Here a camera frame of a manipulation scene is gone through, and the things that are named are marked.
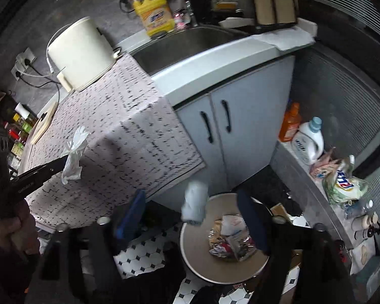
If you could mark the yellow detergent jug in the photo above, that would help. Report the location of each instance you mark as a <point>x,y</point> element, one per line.
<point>155,14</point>

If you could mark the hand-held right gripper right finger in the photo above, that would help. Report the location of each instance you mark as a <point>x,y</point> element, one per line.
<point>251,218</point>

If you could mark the white tissue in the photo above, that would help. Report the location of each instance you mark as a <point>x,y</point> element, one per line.
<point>74,164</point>

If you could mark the pink printed packet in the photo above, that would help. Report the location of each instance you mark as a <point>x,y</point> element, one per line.
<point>323,164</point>

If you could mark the white pump bottle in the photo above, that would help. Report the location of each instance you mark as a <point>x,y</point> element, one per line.
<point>364,222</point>

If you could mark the clear water bottle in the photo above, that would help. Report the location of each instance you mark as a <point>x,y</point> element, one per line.
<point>359,209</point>

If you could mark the white wall socket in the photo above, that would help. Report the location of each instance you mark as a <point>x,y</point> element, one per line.
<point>22,61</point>

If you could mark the steel sink basin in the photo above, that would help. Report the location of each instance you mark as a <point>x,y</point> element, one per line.
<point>183,47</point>

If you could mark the white paper wad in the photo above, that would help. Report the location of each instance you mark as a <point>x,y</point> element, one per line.
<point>194,202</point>

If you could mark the orange pump bottle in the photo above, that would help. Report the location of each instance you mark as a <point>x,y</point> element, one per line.
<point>289,125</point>

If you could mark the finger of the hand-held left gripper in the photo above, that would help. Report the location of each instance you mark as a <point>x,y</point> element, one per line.
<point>41,177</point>

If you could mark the pile of crumpled wrappers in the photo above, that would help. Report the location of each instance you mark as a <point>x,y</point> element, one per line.
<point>231,240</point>

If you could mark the row of spice bottles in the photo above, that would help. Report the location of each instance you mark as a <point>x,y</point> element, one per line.
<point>20,133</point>

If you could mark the white mat with brown print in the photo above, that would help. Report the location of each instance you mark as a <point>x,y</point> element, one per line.
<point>364,253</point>

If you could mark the white dish cloth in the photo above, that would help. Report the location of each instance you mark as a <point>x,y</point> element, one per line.
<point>288,36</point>

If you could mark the grey stone ledge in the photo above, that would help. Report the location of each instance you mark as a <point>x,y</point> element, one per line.
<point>304,190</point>

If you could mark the white round trash bin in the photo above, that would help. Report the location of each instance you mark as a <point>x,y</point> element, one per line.
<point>196,259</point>

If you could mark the dark glass bottle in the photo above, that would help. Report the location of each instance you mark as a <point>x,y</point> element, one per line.
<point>369,231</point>

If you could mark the white patterned tablecloth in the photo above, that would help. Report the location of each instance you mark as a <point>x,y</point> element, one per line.
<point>123,126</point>

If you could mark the person's left hand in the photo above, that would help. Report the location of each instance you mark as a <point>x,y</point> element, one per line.
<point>25,228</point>

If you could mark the white rice cooker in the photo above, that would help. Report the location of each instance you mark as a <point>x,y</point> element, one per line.
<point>79,50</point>

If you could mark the grey sink cabinet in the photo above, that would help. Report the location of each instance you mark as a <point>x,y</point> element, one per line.
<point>256,101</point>

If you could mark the green white refill bag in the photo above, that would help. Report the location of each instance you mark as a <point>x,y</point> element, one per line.
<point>345,183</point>

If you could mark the person's left forearm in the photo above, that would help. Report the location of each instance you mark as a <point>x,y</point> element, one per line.
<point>3,272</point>

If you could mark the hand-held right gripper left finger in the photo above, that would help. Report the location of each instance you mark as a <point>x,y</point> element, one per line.
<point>129,218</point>

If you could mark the white laundry detergent bottle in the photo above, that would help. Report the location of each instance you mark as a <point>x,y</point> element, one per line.
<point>308,142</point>

